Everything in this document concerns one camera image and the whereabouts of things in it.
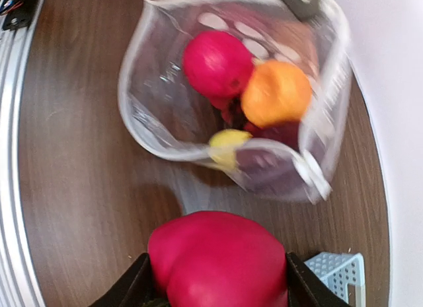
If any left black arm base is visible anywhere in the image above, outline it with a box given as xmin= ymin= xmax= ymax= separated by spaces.
xmin=1 ymin=0 xmax=39 ymax=30

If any orange fake orange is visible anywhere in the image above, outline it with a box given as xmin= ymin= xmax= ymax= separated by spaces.
xmin=241 ymin=59 xmax=313 ymax=128

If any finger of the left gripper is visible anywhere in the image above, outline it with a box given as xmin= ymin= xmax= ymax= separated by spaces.
xmin=281 ymin=0 xmax=320 ymax=20

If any purple fake fruit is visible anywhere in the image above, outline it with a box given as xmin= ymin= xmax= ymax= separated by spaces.
xmin=244 ymin=121 xmax=300 ymax=151

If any yellow fake lemon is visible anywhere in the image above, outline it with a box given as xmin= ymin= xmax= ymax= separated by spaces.
xmin=209 ymin=129 xmax=252 ymax=169

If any clear polka dot zip bag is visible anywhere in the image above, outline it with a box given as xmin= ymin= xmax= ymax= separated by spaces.
xmin=118 ymin=0 xmax=351 ymax=203

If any light blue plastic basket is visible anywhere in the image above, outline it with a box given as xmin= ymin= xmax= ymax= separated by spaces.
xmin=305 ymin=252 xmax=366 ymax=306

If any front aluminium rail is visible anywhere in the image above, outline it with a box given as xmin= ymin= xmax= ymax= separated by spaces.
xmin=1 ymin=26 xmax=45 ymax=306

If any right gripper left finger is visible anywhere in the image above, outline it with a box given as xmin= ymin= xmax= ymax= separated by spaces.
xmin=91 ymin=253 xmax=165 ymax=307

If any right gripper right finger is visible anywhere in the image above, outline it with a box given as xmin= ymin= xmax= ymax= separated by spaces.
xmin=286 ymin=252 xmax=344 ymax=307

